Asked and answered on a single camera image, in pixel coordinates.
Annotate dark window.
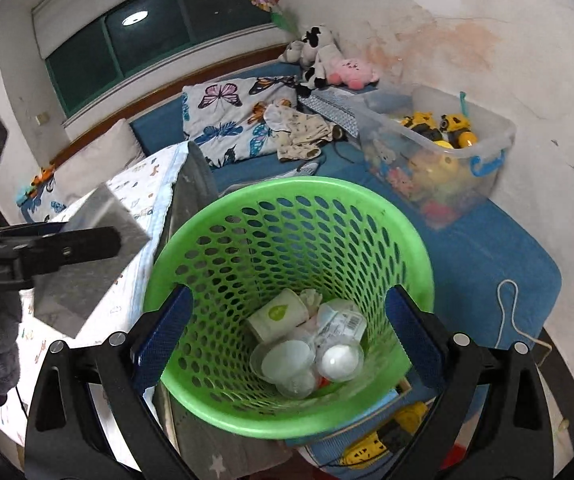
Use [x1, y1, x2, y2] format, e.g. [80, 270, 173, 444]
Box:
[32, 0, 270, 116]

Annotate printed white table cloth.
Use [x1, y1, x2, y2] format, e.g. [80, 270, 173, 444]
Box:
[0, 142, 191, 446]

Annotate blue white milk carton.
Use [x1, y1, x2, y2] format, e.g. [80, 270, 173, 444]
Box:
[33, 184, 150, 338]

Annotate paper flower wall decoration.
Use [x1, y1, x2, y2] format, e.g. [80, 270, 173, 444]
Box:
[249, 0, 299, 37]

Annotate butterfly print pillow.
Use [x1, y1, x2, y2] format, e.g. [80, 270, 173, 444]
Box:
[181, 76, 297, 168]

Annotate white cable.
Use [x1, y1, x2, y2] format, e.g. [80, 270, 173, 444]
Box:
[494, 278, 553, 369]

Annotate green plastic mesh basket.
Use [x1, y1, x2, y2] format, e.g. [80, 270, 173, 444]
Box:
[144, 177, 434, 440]

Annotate clear plastic toy bin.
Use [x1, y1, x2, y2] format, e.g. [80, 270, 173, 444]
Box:
[350, 86, 516, 229]

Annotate white paper cup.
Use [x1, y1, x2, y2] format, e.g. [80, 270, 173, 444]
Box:
[247, 288, 310, 344]

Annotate white paper ball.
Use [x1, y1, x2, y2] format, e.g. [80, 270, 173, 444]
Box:
[299, 288, 323, 318]

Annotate large clear plastic tub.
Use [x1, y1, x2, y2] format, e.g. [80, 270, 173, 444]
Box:
[249, 339, 319, 400]

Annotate beige crumpled clothes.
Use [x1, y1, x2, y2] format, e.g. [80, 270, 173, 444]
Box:
[263, 104, 343, 162]

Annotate grey beige pillow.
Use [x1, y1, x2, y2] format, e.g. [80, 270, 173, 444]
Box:
[55, 119, 146, 206]

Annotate black white cow plush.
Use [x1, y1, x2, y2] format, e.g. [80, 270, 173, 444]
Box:
[278, 25, 342, 98]

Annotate pink plush toy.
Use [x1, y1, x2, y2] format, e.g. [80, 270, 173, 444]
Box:
[326, 58, 379, 91]

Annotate yellow toy car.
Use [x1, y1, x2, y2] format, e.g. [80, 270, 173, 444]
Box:
[339, 401, 429, 469]

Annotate blue white book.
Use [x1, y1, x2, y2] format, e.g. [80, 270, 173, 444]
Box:
[285, 377, 413, 448]

